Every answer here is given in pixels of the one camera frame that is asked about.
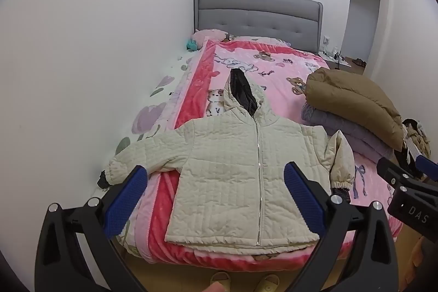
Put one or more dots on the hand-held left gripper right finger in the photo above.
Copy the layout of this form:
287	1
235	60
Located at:
303	199

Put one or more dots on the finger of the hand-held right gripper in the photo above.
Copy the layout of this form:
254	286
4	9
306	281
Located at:
428	167
391	169

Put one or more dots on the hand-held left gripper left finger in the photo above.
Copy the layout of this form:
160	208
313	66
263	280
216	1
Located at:
125	201

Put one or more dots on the cream quilted hooded jacket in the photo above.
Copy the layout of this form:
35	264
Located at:
219	175

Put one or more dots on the pile of dark clothes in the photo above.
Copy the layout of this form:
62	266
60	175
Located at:
419	138

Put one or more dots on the person's left hand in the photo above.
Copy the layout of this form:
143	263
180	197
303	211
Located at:
216	288

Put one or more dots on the folded purple sweater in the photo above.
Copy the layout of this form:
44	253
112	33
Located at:
342	127

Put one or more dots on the folded brown jacket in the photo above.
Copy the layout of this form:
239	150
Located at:
356	93

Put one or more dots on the yellow slipper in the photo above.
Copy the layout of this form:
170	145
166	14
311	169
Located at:
219	277
267	283

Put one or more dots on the white floral bed sheet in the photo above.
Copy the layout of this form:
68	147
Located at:
154	107

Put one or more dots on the pair of brown shoes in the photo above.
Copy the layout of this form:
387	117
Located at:
359	62

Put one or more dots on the white nightstand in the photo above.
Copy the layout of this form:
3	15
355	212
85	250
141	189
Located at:
333	62

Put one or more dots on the pink printed blanket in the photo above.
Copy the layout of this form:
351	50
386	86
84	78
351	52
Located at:
280	80

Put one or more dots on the teal plush toy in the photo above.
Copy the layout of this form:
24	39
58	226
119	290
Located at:
191	44

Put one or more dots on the pink pillow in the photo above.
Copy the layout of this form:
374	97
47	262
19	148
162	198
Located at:
208	34

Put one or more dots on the grey padded headboard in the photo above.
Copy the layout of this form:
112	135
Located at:
256	18

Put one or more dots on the white wall socket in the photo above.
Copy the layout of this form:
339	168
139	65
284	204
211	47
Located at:
326	40

